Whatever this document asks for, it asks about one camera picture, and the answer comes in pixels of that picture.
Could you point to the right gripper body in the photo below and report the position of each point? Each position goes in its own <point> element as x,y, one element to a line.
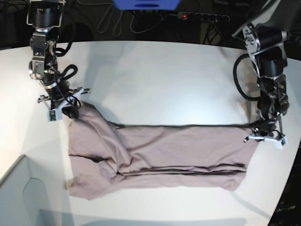
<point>60,95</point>

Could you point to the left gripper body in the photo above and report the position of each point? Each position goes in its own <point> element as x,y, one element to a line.
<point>262,130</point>

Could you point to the pink t-shirt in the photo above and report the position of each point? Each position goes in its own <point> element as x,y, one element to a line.
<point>107,157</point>

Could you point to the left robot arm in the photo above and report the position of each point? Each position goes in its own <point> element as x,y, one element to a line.
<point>265,31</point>

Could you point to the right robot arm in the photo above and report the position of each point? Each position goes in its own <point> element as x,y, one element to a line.
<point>45,16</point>

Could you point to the grey cardboard box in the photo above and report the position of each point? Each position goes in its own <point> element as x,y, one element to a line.
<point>31,197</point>

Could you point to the blue plastic bin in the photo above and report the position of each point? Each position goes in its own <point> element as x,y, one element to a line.
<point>146,4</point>

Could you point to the black power strip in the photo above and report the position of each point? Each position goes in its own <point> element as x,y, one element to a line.
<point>214,18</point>

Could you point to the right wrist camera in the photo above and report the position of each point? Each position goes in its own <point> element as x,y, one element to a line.
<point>55,114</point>

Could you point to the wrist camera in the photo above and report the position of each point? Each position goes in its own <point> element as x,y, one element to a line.
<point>281,142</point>
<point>55,114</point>

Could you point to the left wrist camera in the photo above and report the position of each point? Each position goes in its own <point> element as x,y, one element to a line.
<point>281,142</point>

